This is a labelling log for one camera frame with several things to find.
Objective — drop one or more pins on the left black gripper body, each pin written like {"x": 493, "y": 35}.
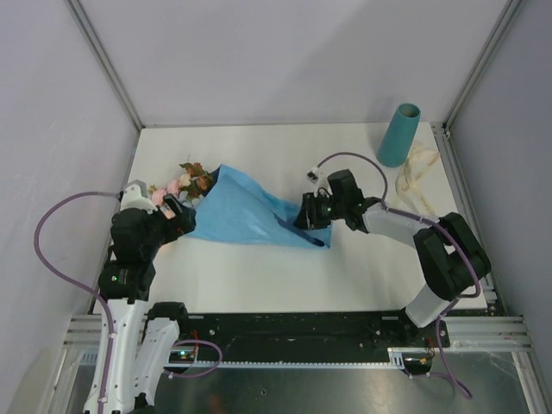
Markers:
{"x": 162, "y": 230}

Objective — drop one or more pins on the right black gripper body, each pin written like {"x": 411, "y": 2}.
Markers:
{"x": 325, "y": 210}

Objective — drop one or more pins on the artificial flower bunch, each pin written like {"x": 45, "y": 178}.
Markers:
{"x": 190, "y": 187}

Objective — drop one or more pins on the blue wrapping paper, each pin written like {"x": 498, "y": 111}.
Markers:
{"x": 238, "y": 210}

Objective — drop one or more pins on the cream printed ribbon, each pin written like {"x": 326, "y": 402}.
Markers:
{"x": 408, "y": 185}

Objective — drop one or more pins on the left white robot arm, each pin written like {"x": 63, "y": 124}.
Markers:
{"x": 136, "y": 336}

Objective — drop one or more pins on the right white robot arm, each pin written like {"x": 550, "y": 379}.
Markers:
{"x": 450, "y": 258}

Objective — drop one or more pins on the teal conical vase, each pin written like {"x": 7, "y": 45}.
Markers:
{"x": 398, "y": 138}

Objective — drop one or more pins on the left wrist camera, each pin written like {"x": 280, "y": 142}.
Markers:
{"x": 135, "y": 200}

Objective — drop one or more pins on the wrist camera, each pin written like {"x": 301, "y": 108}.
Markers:
{"x": 314, "y": 175}
{"x": 135, "y": 200}

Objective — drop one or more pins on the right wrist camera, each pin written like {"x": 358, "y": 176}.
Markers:
{"x": 314, "y": 175}

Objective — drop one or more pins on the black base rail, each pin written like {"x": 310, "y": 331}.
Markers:
{"x": 299, "y": 338}

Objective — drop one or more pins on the aluminium frame rails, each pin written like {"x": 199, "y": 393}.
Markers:
{"x": 528, "y": 369}

